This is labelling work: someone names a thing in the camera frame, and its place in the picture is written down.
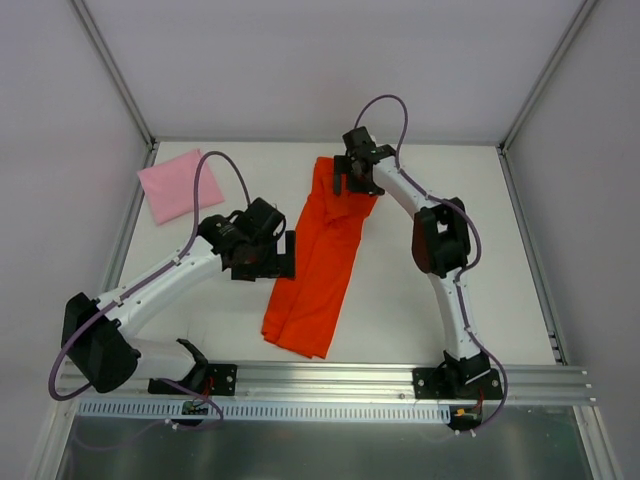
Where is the orange t shirt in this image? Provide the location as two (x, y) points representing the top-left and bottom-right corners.
(261, 157), (376, 359)

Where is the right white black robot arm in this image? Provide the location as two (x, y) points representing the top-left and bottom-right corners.
(333, 127), (491, 397)

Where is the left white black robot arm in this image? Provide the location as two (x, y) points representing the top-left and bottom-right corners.
(61, 198), (296, 394)

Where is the folded pink t shirt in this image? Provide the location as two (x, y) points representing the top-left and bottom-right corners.
(137, 149), (225, 225)

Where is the aluminium mounting rail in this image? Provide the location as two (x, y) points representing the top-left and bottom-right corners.
(55, 357), (597, 401)

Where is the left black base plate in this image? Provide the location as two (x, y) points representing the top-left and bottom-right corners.
(147, 363), (238, 396)

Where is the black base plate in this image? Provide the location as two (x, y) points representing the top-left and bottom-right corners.
(147, 363), (238, 396)
(411, 361), (504, 401)

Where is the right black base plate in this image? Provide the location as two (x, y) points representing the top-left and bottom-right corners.
(411, 361), (504, 401)

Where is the white slotted cable duct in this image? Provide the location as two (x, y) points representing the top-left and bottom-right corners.
(77, 398), (451, 425)

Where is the left aluminium frame post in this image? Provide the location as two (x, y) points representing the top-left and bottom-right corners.
(68, 0), (156, 150)

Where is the aluminium frame post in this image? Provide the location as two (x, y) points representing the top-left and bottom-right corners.
(68, 0), (156, 150)
(498, 0), (600, 151)

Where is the right aluminium frame post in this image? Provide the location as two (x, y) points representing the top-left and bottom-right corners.
(498, 0), (600, 151)

